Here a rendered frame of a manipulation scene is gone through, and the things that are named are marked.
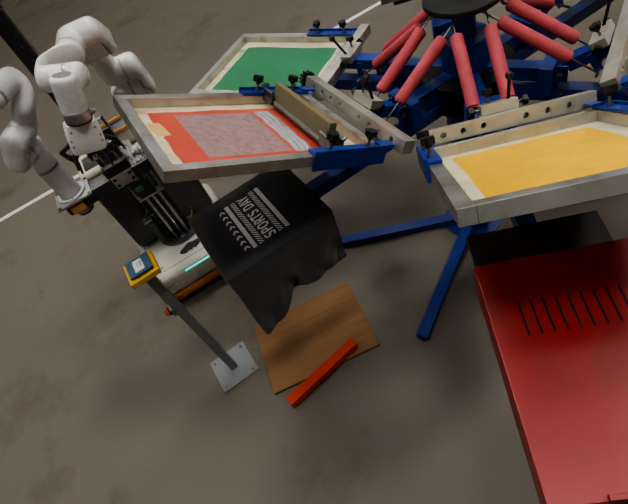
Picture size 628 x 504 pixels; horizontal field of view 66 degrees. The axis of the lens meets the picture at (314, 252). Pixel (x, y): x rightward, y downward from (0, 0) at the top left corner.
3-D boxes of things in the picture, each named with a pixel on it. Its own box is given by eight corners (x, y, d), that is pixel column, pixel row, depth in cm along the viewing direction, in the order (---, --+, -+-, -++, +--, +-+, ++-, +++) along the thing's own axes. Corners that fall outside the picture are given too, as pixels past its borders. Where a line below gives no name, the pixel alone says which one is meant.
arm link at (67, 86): (50, 60, 138) (85, 56, 140) (64, 96, 145) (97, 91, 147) (44, 80, 128) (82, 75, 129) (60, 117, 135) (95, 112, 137)
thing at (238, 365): (225, 393, 259) (122, 299, 187) (210, 364, 273) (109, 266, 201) (259, 369, 262) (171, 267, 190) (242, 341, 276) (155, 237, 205)
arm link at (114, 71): (55, 28, 167) (104, 6, 167) (114, 97, 202) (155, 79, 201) (62, 57, 162) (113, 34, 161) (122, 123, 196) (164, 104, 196)
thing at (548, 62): (458, 170, 183) (456, 146, 174) (344, 95, 233) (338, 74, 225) (613, 62, 195) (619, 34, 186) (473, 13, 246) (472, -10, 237)
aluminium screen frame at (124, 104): (163, 183, 133) (163, 171, 131) (113, 105, 171) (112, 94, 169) (383, 159, 173) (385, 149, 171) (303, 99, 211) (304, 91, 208)
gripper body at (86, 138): (92, 107, 144) (104, 140, 151) (56, 115, 140) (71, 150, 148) (98, 116, 139) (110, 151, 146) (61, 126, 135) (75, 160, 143)
